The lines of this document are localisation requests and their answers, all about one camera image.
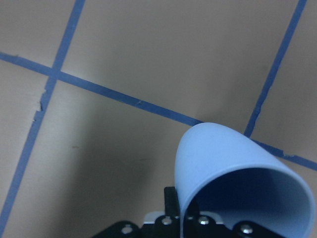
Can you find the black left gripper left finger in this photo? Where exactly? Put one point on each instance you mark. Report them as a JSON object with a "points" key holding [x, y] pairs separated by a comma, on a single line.
{"points": [[172, 207]]}

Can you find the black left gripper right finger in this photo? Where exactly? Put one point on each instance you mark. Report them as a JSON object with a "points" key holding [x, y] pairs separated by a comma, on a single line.
{"points": [[249, 229]]}

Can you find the light blue plastic cup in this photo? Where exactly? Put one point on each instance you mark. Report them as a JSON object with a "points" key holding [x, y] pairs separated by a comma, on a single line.
{"points": [[228, 174]]}

